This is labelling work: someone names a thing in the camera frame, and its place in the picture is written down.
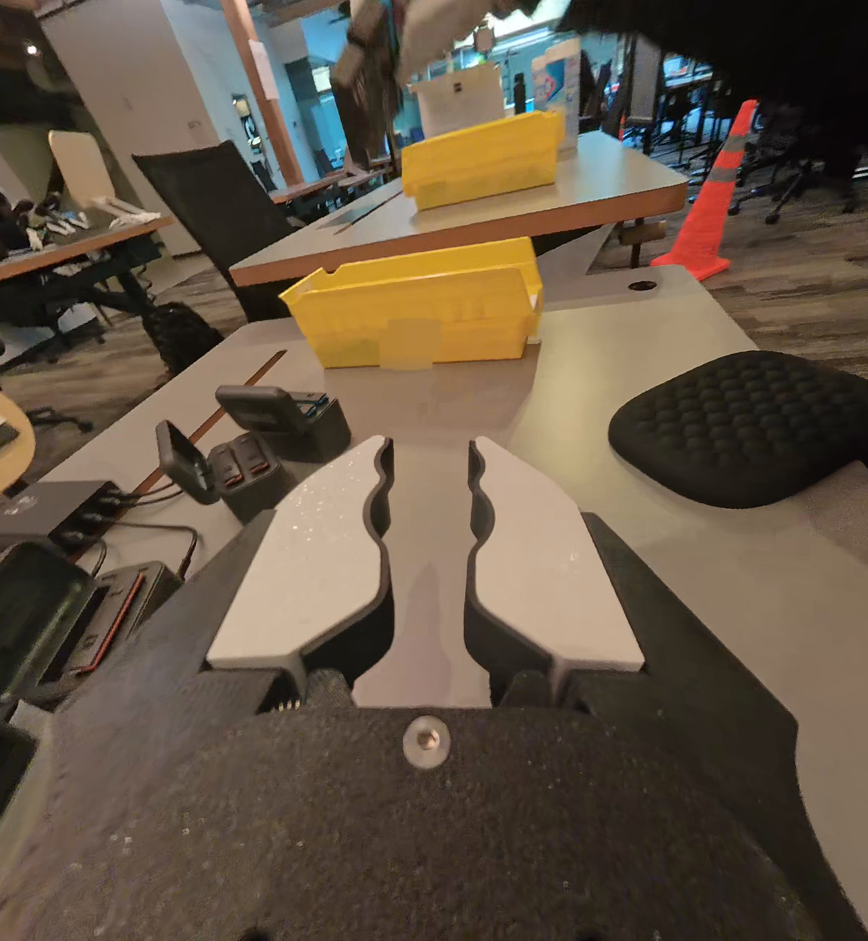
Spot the black office chair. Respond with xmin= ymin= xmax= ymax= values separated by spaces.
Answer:
xmin=130 ymin=140 xmax=306 ymax=327

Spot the black honeycomb pad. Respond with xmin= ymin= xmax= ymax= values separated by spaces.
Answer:
xmin=608 ymin=349 xmax=868 ymax=511

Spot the white cardboard box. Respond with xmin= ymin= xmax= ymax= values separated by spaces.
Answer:
xmin=410 ymin=67 xmax=511 ymax=141

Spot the wooden sign board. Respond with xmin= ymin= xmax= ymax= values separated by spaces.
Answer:
xmin=0 ymin=365 xmax=38 ymax=501

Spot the black usb hub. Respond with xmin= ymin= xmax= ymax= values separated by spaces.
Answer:
xmin=0 ymin=478 xmax=123 ymax=555

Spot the red-edged black battery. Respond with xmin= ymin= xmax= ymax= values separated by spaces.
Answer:
xmin=67 ymin=571 xmax=148 ymax=677
xmin=236 ymin=437 xmax=276 ymax=483
xmin=211 ymin=445 xmax=247 ymax=494

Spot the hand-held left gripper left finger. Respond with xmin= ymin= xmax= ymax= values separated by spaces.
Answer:
xmin=205 ymin=436 xmax=397 ymax=671

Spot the blue white carton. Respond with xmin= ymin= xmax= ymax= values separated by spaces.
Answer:
xmin=530 ymin=37 xmax=585 ymax=155

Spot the wooden pillar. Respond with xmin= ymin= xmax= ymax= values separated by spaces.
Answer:
xmin=221 ymin=0 xmax=306 ymax=189

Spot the wooden table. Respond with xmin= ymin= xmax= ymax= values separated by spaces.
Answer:
xmin=229 ymin=130 xmax=692 ymax=291
xmin=0 ymin=214 xmax=163 ymax=295

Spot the black backpack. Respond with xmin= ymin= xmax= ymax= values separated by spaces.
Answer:
xmin=141 ymin=299 xmax=226 ymax=376

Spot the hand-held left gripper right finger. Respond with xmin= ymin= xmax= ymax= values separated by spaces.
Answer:
xmin=464 ymin=436 xmax=648 ymax=677

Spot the yellow plastic bin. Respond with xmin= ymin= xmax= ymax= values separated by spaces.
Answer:
xmin=401 ymin=108 xmax=567 ymax=211
xmin=280 ymin=236 xmax=545 ymax=369

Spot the black charging cable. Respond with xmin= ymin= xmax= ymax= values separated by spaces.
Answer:
xmin=104 ymin=515 xmax=200 ymax=582
xmin=104 ymin=486 xmax=185 ymax=513

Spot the white chair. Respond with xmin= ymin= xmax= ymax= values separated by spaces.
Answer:
xmin=48 ymin=130 xmax=119 ymax=214

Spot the orange traffic cone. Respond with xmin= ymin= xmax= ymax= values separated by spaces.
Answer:
xmin=651 ymin=99 xmax=763 ymax=283

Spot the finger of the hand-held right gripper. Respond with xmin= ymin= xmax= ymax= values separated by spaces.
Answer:
xmin=398 ymin=0 xmax=582 ymax=63

